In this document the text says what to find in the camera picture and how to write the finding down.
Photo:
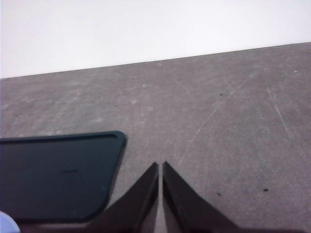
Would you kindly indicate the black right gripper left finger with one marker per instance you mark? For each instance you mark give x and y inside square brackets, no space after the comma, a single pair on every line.
[134,211]

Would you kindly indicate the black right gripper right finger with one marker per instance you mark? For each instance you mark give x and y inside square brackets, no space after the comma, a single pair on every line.
[185,211]

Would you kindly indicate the blue round plate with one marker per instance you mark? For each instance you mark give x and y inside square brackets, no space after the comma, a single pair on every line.
[8,224]

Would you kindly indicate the black rectangular tray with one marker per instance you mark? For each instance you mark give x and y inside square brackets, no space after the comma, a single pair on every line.
[59,177]

